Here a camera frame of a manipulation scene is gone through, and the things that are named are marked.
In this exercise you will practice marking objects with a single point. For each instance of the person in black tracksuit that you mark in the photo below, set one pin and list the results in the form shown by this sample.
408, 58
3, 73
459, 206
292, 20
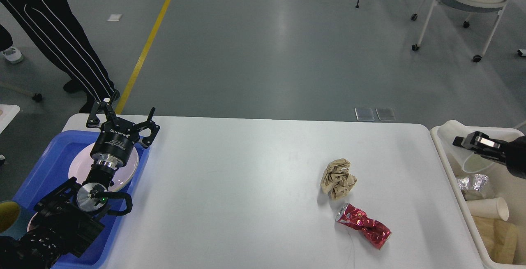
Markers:
57, 33

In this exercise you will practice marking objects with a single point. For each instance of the left floor plate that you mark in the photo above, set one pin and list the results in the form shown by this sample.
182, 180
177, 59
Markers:
364, 114

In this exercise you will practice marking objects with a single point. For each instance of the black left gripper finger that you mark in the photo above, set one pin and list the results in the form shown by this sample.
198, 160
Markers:
145, 132
112, 123

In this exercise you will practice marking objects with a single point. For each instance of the white side table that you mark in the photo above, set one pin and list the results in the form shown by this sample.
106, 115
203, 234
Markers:
8, 113

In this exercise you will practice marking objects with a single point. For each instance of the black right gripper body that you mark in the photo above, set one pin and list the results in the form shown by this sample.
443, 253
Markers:
515, 157

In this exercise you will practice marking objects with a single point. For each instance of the pink plate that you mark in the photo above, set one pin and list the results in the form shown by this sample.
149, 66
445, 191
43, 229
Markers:
81, 164

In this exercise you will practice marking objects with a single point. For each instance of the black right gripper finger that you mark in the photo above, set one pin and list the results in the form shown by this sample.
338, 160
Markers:
482, 145

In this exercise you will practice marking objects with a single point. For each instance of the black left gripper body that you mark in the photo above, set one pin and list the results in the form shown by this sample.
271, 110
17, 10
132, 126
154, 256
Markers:
114, 143

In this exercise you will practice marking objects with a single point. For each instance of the right floor plate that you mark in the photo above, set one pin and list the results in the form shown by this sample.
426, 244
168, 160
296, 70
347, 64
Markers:
386, 114

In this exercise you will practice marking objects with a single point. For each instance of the large brown paper bag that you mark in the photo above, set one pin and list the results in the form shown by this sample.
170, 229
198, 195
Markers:
503, 242

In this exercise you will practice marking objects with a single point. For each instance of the white paper cup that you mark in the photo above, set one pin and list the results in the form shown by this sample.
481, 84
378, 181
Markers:
463, 160
495, 208

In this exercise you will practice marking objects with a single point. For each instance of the red foil wrapper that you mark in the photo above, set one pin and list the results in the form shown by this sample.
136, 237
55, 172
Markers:
375, 232

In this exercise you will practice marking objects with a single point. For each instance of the brown paper ball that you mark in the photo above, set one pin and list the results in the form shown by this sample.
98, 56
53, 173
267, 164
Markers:
336, 181

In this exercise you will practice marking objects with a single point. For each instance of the white plastic bin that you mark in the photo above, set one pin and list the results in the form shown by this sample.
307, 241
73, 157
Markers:
512, 189

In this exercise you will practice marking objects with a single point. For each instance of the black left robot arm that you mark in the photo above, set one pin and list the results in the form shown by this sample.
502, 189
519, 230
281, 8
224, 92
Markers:
68, 219

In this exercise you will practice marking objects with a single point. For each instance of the floor plate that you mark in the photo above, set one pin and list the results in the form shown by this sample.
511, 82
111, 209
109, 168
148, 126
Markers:
386, 114
364, 114

